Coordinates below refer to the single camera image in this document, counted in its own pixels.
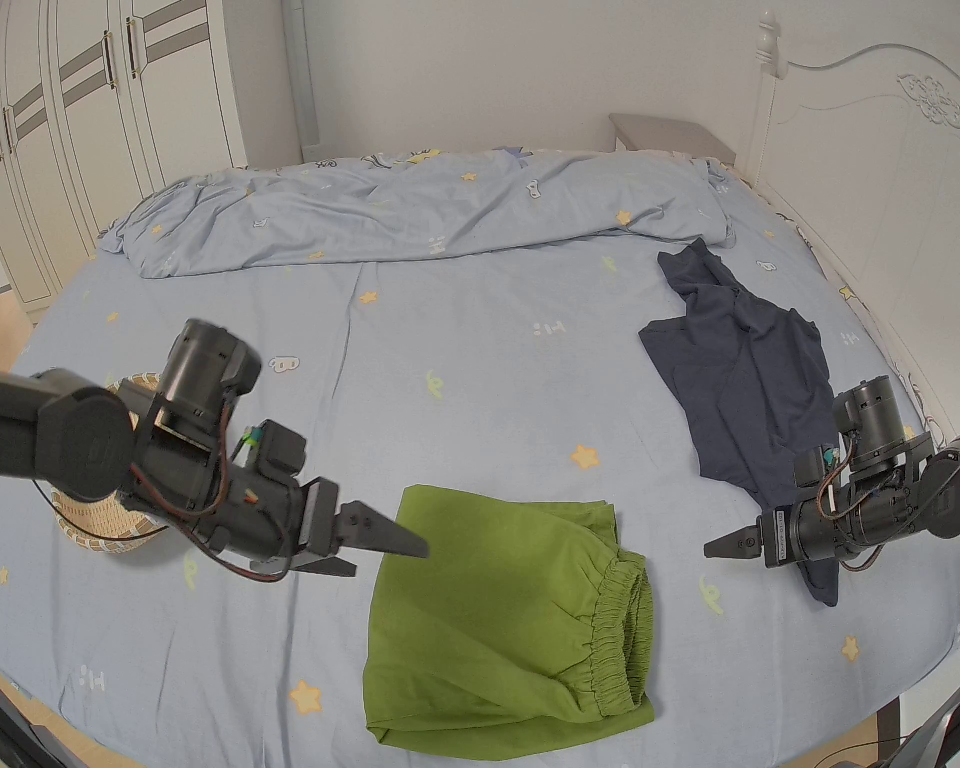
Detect bed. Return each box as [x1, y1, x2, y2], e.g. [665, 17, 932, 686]
[0, 11, 960, 768]

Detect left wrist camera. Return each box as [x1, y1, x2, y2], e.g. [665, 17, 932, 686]
[253, 418, 310, 481]

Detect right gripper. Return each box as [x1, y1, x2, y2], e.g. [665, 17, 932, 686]
[761, 493, 861, 570]

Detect white wardrobe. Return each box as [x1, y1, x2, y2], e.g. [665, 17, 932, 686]
[0, 0, 250, 327]

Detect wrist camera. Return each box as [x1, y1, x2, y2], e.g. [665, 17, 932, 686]
[793, 446, 828, 490]
[253, 418, 310, 481]

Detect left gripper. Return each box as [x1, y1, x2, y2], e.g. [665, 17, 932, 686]
[123, 442, 432, 579]

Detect green shorts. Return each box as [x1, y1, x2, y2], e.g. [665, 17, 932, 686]
[362, 483, 657, 753]

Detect pale blue quilt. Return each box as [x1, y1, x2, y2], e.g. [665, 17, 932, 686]
[97, 146, 740, 280]

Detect round woven basket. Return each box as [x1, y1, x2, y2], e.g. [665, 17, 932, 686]
[48, 371, 177, 558]

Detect dark blue garment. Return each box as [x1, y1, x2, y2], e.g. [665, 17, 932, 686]
[637, 240, 841, 607]

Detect grey bedside table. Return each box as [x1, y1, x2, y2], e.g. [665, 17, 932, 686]
[609, 112, 740, 162]

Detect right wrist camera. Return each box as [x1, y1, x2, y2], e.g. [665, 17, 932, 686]
[793, 446, 828, 490]

